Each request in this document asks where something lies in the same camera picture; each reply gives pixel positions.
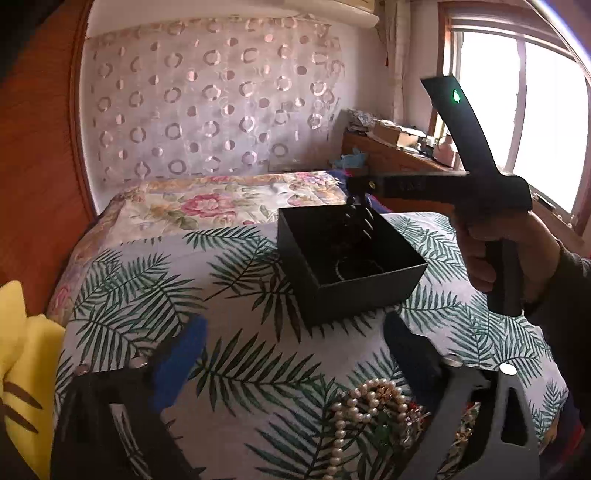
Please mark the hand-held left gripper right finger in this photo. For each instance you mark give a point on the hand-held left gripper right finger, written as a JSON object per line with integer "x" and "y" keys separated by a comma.
{"x": 408, "y": 353}

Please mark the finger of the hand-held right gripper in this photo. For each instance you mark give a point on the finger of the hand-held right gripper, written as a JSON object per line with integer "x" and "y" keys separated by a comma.
{"x": 367, "y": 184}

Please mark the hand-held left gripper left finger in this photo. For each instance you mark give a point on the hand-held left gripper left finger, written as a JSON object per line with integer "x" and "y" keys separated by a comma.
{"x": 179, "y": 367}

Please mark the pile of gold jewelry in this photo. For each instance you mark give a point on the pile of gold jewelry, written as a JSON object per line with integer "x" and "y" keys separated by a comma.
{"x": 415, "y": 422}

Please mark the black square box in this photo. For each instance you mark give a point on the black square box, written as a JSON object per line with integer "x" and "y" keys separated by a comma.
{"x": 332, "y": 286}

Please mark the person's right forearm dark sleeve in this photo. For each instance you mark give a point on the person's right forearm dark sleeve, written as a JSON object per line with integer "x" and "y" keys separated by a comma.
{"x": 565, "y": 332}

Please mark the blue crumpled cloth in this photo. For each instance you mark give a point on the blue crumpled cloth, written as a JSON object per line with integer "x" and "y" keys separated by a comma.
{"x": 353, "y": 159}

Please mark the wooden side cabinet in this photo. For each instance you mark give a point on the wooden side cabinet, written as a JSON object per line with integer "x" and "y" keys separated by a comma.
{"x": 401, "y": 161}

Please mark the cardboard box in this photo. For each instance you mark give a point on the cardboard box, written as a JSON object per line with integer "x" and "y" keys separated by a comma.
{"x": 392, "y": 131}

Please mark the green leaf print blanket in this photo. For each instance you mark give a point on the green leaf print blanket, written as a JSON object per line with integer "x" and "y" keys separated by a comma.
{"x": 258, "y": 369}

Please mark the yellow plush pillow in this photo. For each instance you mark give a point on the yellow plush pillow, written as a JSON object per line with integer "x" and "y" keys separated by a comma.
{"x": 23, "y": 369}

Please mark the floral pillow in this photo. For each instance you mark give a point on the floral pillow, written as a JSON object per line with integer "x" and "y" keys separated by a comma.
{"x": 194, "y": 203}

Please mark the circle pattern sheer curtain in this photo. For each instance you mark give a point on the circle pattern sheer curtain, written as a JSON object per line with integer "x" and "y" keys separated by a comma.
{"x": 207, "y": 101}

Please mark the wooden bed headboard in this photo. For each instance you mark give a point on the wooden bed headboard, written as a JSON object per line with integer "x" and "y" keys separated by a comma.
{"x": 41, "y": 152}

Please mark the window with wooden frame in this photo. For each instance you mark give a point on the window with wooden frame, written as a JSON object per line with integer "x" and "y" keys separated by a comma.
{"x": 512, "y": 92}

